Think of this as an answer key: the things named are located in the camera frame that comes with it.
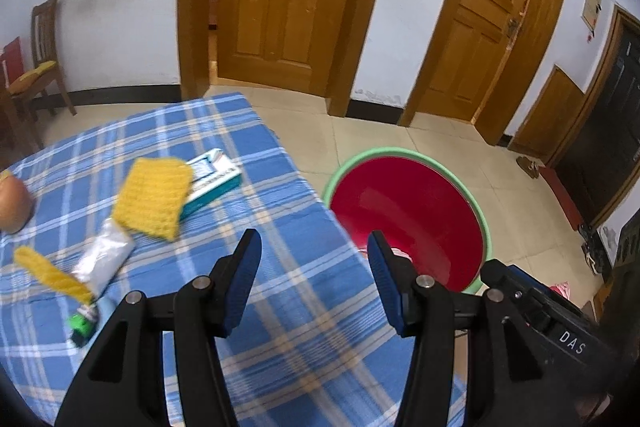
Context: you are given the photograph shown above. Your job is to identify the wooden chair with cushion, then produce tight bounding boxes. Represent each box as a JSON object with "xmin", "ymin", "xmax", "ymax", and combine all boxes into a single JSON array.
[{"xmin": 10, "ymin": 0, "xmax": 77, "ymax": 118}]

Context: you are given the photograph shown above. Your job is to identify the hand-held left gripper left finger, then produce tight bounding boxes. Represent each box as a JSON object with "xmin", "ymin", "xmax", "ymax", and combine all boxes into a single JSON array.
[{"xmin": 55, "ymin": 228, "xmax": 263, "ymax": 427}]

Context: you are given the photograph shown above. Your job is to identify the pale red apple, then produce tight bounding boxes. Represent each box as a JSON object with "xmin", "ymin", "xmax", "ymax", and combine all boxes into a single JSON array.
[{"xmin": 0, "ymin": 177, "xmax": 33, "ymax": 234}]

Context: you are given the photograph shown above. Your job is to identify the teal and white carton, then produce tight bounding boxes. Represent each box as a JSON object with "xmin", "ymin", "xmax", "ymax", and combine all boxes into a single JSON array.
[{"xmin": 177, "ymin": 148, "xmax": 242, "ymax": 220}]

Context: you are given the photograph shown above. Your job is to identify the black shoe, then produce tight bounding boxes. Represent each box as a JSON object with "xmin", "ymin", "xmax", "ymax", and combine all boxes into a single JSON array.
[{"xmin": 580, "ymin": 223, "xmax": 610, "ymax": 275}]

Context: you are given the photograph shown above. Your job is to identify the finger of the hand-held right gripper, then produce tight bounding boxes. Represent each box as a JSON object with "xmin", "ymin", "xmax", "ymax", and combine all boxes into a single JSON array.
[{"xmin": 481, "ymin": 258, "xmax": 541, "ymax": 308}]

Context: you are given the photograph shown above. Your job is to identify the red flat box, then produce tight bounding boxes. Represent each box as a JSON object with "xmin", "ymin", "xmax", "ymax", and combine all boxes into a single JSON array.
[{"xmin": 0, "ymin": 37, "xmax": 23, "ymax": 82}]

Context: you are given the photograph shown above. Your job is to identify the silver tube with green cap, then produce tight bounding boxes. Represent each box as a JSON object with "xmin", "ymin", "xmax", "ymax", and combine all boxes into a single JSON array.
[{"xmin": 67, "ymin": 217, "xmax": 136, "ymax": 348}]

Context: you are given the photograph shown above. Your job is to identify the narrow yellow foam net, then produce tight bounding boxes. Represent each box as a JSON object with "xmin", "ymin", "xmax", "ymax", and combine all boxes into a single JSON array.
[{"xmin": 14, "ymin": 246, "xmax": 96, "ymax": 305}]

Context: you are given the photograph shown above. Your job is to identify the wall poster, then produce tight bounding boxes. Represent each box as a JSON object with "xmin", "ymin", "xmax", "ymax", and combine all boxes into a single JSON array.
[{"xmin": 580, "ymin": 0, "xmax": 603, "ymax": 32}]

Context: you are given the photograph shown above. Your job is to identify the yellow seat cushion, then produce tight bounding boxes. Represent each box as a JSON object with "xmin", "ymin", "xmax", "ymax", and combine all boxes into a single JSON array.
[{"xmin": 9, "ymin": 60, "xmax": 57, "ymax": 95}]

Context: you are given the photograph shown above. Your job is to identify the black metal door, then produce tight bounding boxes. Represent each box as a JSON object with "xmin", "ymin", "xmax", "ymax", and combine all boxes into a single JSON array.
[{"xmin": 555, "ymin": 14, "xmax": 640, "ymax": 228}]

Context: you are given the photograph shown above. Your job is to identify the blue plaid tablecloth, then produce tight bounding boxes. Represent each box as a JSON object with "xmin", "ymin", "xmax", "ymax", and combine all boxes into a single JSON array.
[{"xmin": 0, "ymin": 92, "xmax": 453, "ymax": 427}]

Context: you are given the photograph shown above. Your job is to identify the red basin with green rim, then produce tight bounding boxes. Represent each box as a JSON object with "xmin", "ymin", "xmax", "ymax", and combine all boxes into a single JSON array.
[{"xmin": 322, "ymin": 147, "xmax": 493, "ymax": 295}]

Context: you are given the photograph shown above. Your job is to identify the brown shoes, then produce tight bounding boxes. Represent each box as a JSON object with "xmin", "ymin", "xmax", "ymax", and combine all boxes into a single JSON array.
[{"xmin": 516, "ymin": 155, "xmax": 543, "ymax": 179}]

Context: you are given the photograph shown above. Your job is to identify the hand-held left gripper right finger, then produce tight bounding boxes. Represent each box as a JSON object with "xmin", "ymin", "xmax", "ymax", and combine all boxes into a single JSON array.
[{"xmin": 366, "ymin": 230, "xmax": 556, "ymax": 427}]

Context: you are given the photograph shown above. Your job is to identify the large yellow foam net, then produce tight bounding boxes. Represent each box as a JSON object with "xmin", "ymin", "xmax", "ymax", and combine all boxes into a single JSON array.
[{"xmin": 112, "ymin": 157, "xmax": 195, "ymax": 242}]

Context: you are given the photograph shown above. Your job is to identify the red floor mat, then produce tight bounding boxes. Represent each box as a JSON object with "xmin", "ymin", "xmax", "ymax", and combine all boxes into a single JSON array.
[{"xmin": 539, "ymin": 167, "xmax": 583, "ymax": 228}]

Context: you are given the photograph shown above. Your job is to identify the wooden wall panel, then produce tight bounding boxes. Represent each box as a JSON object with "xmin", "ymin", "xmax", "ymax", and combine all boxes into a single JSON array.
[{"xmin": 509, "ymin": 64, "xmax": 586, "ymax": 158}]

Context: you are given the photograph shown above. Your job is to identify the wooden door frame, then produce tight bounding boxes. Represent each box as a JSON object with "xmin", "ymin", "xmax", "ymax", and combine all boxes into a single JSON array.
[
  {"xmin": 398, "ymin": 0, "xmax": 573, "ymax": 146},
  {"xmin": 179, "ymin": 0, "xmax": 399, "ymax": 118}
]

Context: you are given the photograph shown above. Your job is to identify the low wooden chair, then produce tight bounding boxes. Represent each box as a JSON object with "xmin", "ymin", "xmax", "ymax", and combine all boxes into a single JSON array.
[{"xmin": 0, "ymin": 77, "xmax": 45, "ymax": 152}]

